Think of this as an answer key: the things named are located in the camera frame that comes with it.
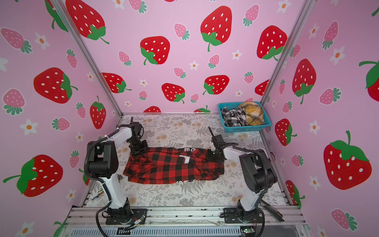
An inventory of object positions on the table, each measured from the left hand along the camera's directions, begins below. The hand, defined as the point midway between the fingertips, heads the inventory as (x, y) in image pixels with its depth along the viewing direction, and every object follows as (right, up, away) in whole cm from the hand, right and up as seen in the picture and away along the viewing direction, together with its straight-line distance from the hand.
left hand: (146, 153), depth 95 cm
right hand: (+40, -3, 0) cm, 40 cm away
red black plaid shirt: (+7, -6, -7) cm, 12 cm away
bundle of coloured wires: (-21, -20, -14) cm, 32 cm away
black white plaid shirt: (+60, +24, +10) cm, 66 cm away
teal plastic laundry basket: (+57, +15, +9) cm, 60 cm away
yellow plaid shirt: (+76, +27, +12) cm, 82 cm away
